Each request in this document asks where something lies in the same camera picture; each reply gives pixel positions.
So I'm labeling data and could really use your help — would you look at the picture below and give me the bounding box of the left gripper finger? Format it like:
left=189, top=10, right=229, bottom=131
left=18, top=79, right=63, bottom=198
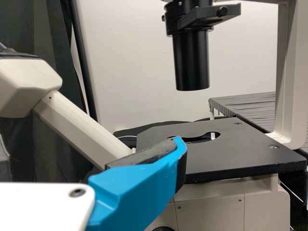
left=86, top=135, right=189, bottom=231

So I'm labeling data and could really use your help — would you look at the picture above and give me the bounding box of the cream microscope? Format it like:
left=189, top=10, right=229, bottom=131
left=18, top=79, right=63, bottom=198
left=0, top=0, right=308, bottom=231

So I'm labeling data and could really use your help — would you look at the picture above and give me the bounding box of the black platform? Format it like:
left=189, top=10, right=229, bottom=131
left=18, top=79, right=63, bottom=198
left=208, top=91, right=308, bottom=207

